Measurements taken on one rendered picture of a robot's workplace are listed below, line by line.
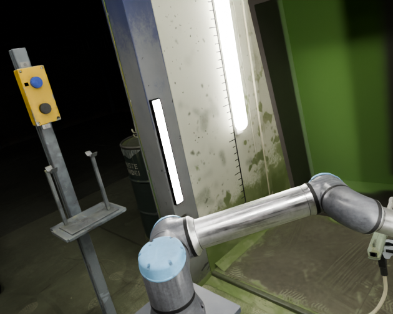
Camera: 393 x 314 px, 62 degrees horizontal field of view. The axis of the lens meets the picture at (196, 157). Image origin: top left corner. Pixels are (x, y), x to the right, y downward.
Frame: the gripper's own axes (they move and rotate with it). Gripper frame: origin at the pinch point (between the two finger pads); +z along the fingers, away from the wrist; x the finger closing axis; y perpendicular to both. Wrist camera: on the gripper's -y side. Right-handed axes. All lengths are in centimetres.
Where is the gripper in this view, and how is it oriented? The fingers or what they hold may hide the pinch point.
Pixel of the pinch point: (377, 243)
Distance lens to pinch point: 171.0
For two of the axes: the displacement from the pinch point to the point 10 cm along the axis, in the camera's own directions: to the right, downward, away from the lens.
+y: 2.8, 9.2, 2.9
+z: -7.7, 0.3, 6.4
